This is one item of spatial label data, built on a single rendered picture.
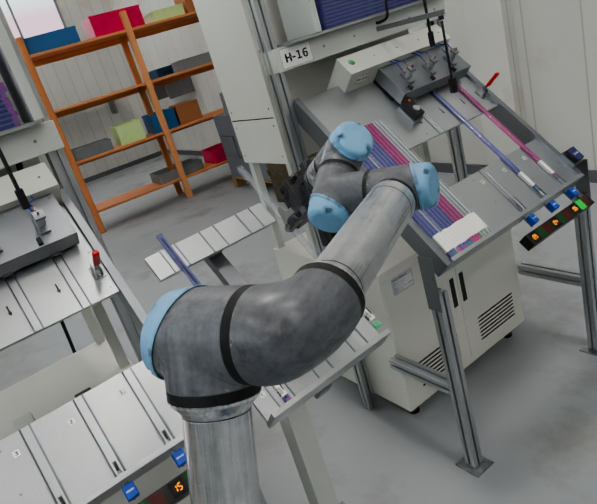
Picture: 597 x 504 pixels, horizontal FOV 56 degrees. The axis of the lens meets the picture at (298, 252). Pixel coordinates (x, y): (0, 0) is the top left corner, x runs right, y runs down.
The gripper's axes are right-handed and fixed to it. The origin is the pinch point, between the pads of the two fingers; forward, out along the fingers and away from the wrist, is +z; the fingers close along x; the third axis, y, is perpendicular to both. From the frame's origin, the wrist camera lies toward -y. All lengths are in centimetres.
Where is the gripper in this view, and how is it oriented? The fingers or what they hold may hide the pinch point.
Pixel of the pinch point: (294, 229)
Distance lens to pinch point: 127.6
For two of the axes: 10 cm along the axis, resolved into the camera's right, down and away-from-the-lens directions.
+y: -5.5, -8.2, 1.4
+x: -7.6, 4.3, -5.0
